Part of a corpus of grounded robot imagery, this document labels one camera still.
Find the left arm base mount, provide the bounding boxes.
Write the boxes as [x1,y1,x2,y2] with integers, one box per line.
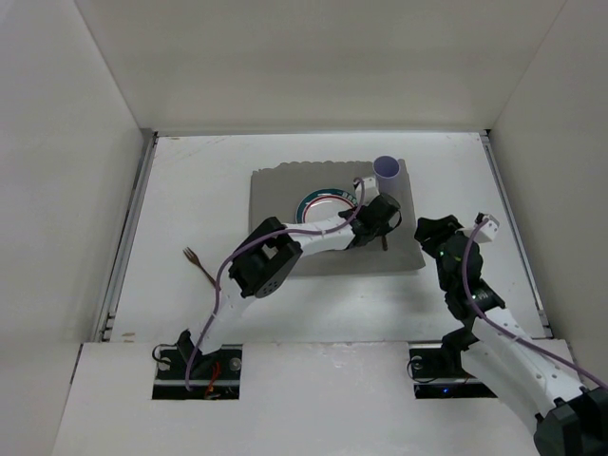
[151,331,243,401]

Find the left aluminium frame rail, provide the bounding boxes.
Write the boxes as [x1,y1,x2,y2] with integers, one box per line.
[89,128,159,342]

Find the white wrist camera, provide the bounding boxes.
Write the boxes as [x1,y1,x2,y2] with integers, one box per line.
[474,213,500,244]
[353,176,380,205]

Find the right aluminium frame rail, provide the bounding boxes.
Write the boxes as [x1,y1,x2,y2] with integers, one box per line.
[480,130,555,338]

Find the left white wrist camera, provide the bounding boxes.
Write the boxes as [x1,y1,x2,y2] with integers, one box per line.
[353,176,380,205]

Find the white plate green red rim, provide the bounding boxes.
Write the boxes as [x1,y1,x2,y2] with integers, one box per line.
[294,188,358,224]

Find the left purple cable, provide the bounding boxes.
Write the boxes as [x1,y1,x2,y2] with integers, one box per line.
[183,179,367,391]

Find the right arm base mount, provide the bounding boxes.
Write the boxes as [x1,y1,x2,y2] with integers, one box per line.
[407,329,496,400]

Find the purple plastic cup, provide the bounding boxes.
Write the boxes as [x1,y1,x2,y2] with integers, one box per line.
[372,156,402,198]

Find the brown wooden fork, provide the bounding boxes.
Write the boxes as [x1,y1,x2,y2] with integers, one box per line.
[182,247,217,287]

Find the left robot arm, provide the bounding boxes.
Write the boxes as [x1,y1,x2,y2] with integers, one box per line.
[177,194,401,366]

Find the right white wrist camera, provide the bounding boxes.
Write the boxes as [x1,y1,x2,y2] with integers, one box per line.
[474,213,500,244]

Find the aluminium frame rail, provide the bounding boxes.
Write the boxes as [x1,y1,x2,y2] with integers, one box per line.
[89,128,159,342]
[480,130,555,338]

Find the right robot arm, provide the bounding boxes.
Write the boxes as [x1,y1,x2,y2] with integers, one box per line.
[414,214,607,455]

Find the grey cloth placemat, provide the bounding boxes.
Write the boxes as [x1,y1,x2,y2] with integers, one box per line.
[248,160,427,278]

